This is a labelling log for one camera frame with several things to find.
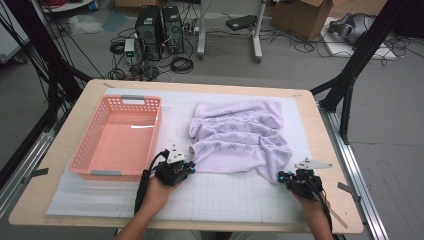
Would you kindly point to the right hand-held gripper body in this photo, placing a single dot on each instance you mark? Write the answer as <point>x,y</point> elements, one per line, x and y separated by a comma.
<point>305,185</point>

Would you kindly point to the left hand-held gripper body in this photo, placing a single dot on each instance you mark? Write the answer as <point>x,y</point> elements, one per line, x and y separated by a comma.
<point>171,173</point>

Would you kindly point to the lavender printed towel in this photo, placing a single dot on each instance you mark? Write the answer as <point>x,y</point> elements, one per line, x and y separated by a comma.
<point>240,143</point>

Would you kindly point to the pink plastic basket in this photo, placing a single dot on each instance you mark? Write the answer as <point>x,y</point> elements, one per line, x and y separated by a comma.
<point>120,150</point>

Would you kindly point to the person's right hand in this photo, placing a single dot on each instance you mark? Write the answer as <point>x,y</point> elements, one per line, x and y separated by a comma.
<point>311,213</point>

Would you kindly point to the person's left hand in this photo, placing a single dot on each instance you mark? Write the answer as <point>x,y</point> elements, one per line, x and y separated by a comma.
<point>156,198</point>

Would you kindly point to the white grid mat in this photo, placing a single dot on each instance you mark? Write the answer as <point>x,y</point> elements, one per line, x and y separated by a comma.
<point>100,200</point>

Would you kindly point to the small white power unit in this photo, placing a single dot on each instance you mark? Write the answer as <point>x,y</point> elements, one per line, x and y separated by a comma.
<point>129,48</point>

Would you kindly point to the white floor board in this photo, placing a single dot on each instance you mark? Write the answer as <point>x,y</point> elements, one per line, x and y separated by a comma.
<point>336,50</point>

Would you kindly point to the white power strip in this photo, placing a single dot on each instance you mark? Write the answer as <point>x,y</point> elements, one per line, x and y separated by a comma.
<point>191,29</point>

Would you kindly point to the black computer tower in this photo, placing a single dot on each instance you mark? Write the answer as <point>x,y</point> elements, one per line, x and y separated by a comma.
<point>148,30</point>
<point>172,26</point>

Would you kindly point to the flat black box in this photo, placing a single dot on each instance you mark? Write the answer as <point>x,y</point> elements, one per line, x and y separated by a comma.
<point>241,22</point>

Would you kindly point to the open-flap cardboard box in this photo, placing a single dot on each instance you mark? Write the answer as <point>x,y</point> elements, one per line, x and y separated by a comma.
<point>300,20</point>

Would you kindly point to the grey robot head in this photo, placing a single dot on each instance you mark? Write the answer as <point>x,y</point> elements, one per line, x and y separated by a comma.
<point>353,28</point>

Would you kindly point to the teal sheet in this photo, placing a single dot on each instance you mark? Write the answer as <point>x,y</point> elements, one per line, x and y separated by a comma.
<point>115,21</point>

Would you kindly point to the clear plastic bag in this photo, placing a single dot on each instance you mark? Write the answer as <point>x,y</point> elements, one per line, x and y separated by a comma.
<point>85,25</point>

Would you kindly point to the large cardboard box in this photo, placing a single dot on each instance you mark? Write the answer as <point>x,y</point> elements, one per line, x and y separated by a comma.
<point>360,6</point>

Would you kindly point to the white round table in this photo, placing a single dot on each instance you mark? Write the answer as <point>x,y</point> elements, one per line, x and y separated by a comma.
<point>76,6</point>

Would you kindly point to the dark bulky object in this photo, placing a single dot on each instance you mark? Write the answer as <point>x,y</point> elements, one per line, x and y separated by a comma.
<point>411,23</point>

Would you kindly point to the grey metal bracket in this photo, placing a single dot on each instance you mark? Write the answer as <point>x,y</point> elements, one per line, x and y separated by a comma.
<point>348,190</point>
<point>36,174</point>

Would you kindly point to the aluminium rail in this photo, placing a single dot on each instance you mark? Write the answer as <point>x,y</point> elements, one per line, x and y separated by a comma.
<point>13,190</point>
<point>370,216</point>

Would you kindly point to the black frame post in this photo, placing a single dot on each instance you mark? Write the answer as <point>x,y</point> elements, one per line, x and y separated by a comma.
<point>33,33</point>
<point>376,36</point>

